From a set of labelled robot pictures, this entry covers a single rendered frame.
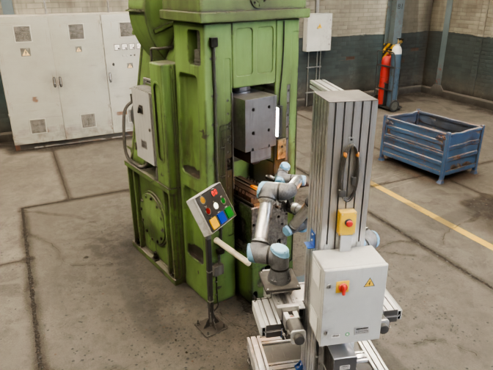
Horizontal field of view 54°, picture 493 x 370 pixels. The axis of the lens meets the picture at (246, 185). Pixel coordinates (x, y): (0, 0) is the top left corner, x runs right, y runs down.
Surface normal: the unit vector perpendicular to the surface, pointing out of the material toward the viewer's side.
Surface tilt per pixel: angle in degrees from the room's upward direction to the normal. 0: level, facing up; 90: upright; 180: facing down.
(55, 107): 90
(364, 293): 90
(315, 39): 90
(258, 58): 90
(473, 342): 0
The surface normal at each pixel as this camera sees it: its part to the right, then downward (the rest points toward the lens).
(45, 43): 0.40, 0.35
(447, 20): -0.90, 0.17
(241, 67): 0.59, 0.31
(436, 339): 0.00, -0.92
